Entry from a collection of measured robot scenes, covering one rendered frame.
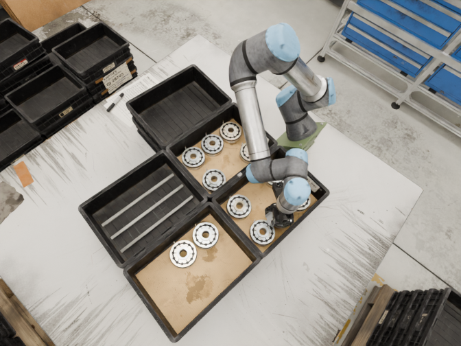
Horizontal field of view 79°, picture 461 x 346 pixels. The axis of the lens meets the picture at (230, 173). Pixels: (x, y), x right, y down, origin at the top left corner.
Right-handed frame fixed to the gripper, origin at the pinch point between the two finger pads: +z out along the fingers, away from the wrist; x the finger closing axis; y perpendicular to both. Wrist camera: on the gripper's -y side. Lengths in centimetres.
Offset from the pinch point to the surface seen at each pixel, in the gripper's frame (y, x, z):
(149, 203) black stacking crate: -9, -52, 2
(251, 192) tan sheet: -11.1, -7.9, 2.2
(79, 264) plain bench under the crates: 12, -82, 15
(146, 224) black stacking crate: 0, -52, 2
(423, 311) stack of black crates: 44, 77, 36
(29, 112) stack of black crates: -92, -141, 47
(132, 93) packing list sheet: -79, -66, 15
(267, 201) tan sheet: -6.6, -1.2, 2.2
